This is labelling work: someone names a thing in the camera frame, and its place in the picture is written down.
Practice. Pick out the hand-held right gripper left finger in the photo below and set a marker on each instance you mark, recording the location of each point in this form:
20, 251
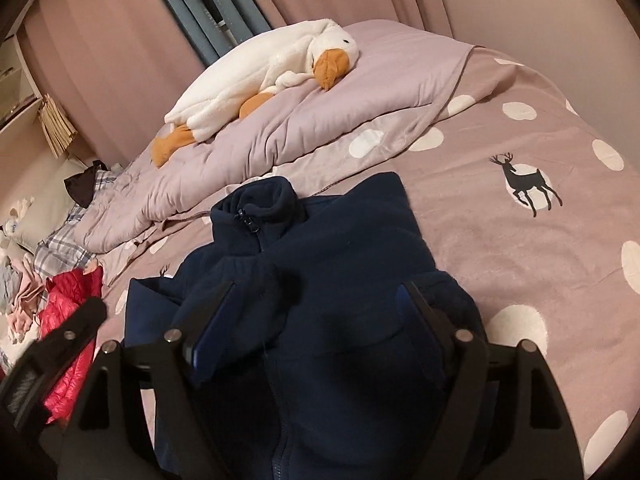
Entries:
212, 330

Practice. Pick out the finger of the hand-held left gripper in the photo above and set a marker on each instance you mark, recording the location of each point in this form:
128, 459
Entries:
75, 322

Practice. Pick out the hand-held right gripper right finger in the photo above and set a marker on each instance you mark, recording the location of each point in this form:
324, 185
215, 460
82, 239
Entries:
407, 312

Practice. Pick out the navy fleece jacket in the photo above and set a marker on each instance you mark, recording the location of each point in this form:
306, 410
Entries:
325, 260

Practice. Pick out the pile of pink clothes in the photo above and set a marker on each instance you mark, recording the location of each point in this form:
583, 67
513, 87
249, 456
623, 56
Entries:
25, 285

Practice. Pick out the red down jacket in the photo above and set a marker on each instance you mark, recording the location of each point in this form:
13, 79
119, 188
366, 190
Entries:
70, 300

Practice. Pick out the plaid cloth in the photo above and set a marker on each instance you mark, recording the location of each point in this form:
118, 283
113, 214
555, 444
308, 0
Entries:
60, 245

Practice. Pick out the pink polka dot bed sheet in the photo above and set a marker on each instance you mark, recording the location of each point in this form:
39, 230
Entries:
475, 240

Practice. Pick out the small white plush toy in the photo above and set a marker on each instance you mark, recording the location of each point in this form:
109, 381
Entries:
12, 225

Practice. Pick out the beige pillow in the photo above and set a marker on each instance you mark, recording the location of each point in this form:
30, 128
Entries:
45, 205

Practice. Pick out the black cloth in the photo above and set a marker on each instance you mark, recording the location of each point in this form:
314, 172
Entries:
82, 185

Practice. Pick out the white shelf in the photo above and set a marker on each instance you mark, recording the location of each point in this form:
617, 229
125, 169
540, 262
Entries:
15, 140

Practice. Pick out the lilac quilt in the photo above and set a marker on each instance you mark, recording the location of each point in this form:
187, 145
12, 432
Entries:
375, 85

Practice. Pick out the white plush goose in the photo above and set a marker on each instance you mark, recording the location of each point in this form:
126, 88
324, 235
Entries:
240, 80

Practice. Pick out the pink curtain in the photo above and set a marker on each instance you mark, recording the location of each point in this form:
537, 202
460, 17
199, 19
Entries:
110, 60

